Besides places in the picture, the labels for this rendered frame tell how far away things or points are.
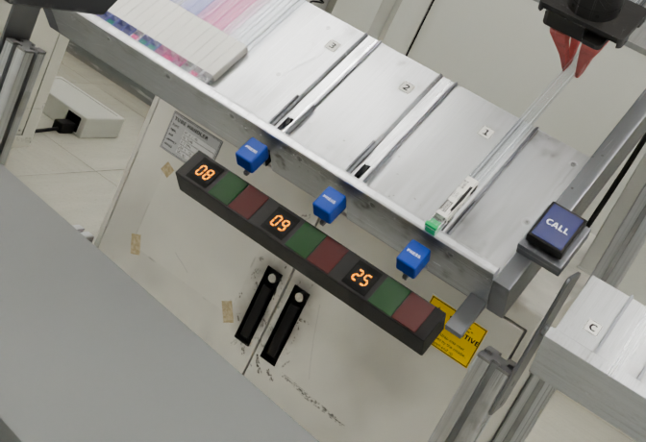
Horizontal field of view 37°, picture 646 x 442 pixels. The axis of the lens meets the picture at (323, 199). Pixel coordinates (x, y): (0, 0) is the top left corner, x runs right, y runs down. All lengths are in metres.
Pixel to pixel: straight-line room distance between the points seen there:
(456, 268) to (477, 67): 2.08
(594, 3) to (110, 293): 0.58
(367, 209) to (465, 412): 0.24
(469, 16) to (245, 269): 1.75
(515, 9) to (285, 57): 1.92
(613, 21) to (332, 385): 0.68
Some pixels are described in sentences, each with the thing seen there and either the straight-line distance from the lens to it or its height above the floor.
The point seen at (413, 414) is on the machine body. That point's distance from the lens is 1.40.
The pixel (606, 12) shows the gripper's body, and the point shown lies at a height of 1.00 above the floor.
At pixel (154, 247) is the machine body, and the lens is 1.58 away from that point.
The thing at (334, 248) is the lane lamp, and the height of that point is 0.66.
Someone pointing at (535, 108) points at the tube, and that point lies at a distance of 1.10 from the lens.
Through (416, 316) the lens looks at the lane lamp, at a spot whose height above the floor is 0.66.
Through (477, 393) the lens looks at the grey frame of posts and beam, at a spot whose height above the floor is 0.60.
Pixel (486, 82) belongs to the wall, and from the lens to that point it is 3.04.
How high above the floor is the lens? 0.99
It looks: 17 degrees down
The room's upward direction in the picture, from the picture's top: 26 degrees clockwise
